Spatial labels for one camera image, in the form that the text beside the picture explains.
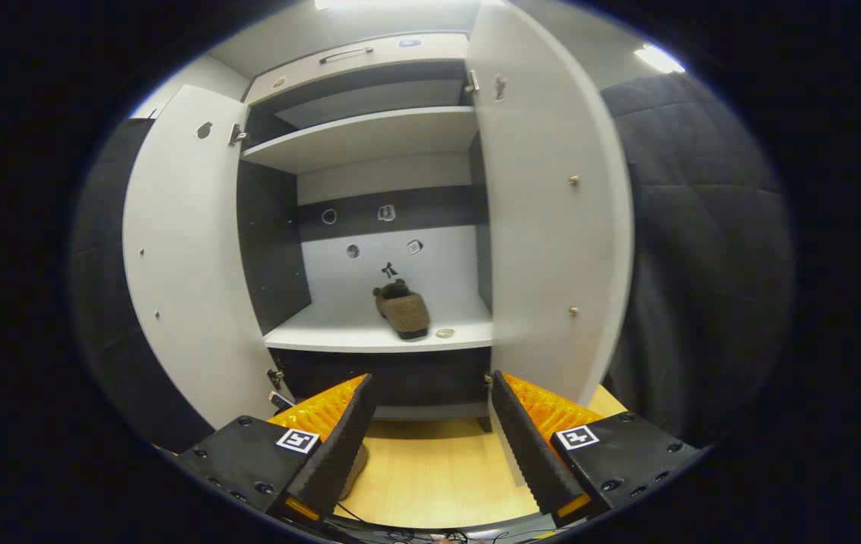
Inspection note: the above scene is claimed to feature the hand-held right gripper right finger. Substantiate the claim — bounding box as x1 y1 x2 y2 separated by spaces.
489 370 705 528

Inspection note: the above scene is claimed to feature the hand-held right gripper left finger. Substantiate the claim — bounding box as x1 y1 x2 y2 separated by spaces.
174 373 376 530

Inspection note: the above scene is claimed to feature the brown fuzzy shoe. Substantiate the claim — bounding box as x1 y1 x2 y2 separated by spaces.
372 279 431 341
338 444 369 501

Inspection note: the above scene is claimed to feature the white and grey shoe cabinet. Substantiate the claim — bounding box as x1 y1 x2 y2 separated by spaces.
236 32 495 424

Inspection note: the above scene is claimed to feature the dark quilted curtain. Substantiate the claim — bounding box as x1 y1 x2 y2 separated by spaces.
598 72 798 447

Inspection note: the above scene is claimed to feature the ceiling light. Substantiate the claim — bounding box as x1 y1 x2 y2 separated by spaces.
313 0 477 11
633 44 687 75

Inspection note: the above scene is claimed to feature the metal drawer handle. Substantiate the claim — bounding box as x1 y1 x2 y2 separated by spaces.
319 47 375 65

